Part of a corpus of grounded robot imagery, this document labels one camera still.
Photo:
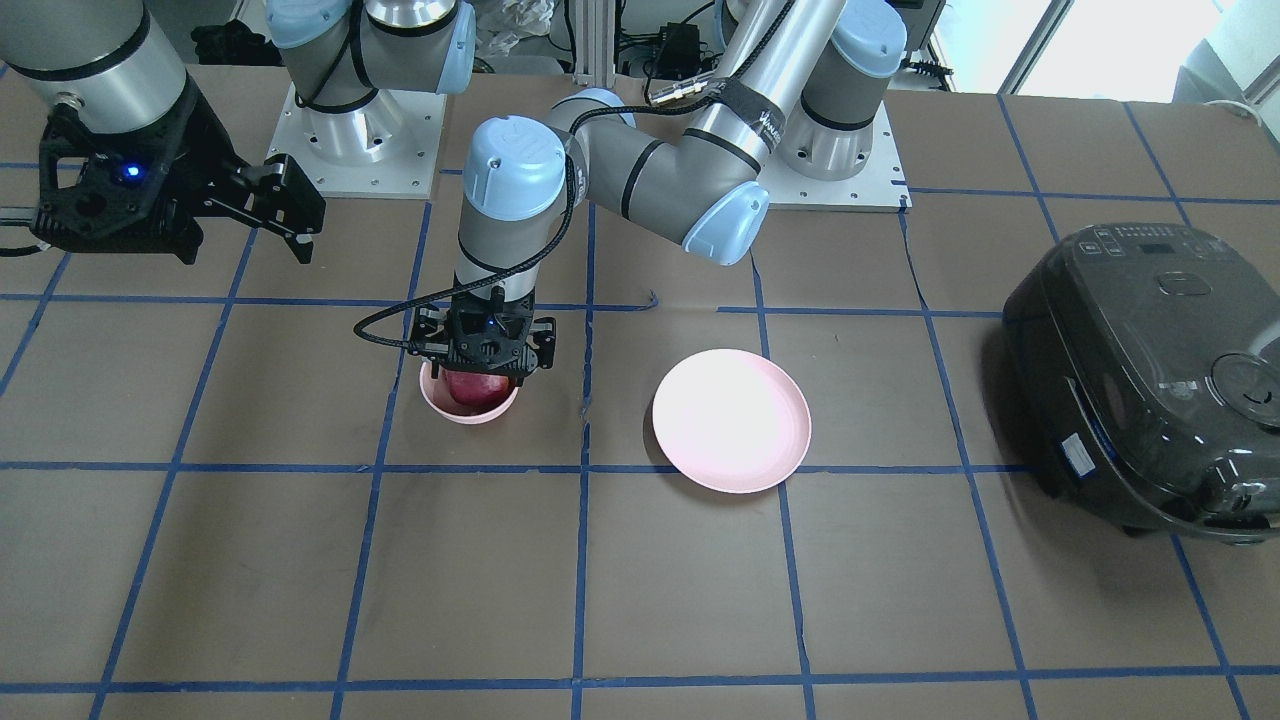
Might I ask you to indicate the pink plate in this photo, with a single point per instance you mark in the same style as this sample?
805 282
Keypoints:
732 421

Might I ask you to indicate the red apple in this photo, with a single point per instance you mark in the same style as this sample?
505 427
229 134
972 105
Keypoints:
478 392

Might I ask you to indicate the pink bowl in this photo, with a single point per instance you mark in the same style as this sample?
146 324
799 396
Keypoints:
432 389

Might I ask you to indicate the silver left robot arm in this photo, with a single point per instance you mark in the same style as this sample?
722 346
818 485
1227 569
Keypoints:
791 108

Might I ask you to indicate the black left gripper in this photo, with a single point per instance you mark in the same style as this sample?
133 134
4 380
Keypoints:
544 340

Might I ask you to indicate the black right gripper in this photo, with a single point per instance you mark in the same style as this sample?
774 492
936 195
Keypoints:
197 152

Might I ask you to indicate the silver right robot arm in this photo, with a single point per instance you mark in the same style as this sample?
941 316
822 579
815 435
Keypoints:
112 59

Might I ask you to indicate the dark brown rice cooker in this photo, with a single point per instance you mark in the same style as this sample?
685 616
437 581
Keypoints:
1148 356

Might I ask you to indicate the aluminium frame post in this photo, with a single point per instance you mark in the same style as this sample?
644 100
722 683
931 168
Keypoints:
594 41

